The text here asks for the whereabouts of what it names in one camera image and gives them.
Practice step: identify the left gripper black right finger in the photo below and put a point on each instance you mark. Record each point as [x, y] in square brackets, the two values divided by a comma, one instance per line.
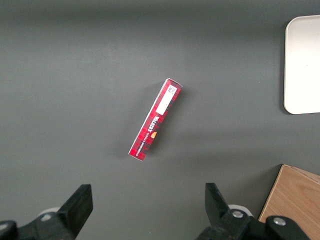
[220, 215]

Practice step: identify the red tartan shortbread box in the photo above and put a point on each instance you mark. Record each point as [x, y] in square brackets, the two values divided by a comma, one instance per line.
[155, 121]

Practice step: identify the cream rectangular tray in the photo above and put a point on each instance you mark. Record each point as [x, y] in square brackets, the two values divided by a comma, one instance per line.
[303, 65]

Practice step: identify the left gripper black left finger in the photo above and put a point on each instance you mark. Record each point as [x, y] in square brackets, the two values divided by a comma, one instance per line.
[72, 212]

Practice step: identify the oak wooden drawer cabinet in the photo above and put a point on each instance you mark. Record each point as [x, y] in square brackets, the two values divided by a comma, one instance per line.
[295, 200]

